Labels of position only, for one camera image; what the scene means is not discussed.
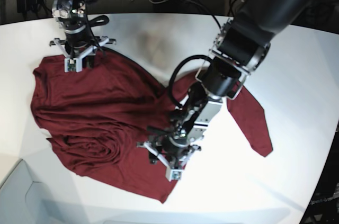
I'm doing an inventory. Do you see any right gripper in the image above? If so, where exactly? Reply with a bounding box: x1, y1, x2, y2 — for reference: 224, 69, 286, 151
49, 29, 117, 68

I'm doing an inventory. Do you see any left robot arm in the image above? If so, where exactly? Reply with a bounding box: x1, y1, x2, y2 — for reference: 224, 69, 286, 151
138, 0, 311, 173

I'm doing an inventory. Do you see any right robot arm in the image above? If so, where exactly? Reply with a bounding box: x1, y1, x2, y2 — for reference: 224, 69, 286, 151
49, 0, 116, 73

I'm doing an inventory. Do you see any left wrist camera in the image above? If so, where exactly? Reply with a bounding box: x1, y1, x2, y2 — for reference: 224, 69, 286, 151
165, 168, 184, 182

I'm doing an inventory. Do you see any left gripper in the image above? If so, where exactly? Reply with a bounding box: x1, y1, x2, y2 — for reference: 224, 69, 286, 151
136, 131, 203, 169

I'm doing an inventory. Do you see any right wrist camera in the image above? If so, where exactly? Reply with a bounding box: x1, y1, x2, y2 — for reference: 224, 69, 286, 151
64, 58, 82, 73

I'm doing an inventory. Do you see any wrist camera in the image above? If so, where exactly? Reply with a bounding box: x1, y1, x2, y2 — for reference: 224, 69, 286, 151
64, 58, 82, 73
165, 168, 184, 182

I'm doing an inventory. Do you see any dark red t-shirt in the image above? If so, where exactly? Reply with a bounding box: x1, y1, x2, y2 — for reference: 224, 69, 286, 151
30, 50, 273, 204

